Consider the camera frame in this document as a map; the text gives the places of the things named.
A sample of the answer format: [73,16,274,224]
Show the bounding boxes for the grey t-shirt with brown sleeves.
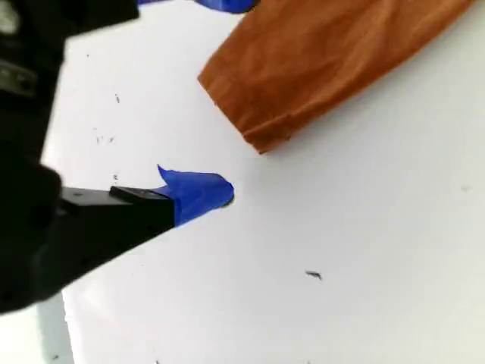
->
[196,0,485,155]

